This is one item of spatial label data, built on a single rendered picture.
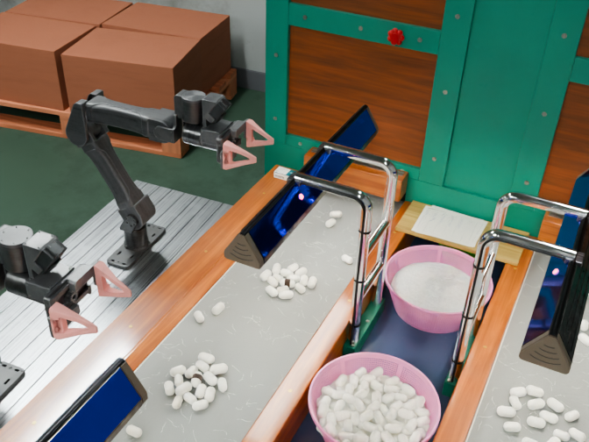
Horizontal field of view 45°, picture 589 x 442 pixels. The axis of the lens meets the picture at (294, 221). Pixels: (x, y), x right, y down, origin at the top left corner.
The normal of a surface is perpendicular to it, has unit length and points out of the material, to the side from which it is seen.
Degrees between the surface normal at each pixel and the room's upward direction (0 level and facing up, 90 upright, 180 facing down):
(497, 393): 0
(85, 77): 90
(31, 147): 0
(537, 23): 90
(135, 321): 0
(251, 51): 90
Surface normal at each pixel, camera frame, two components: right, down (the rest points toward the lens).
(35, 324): 0.03, -0.82
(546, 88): -0.44, 0.51
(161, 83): -0.23, 0.55
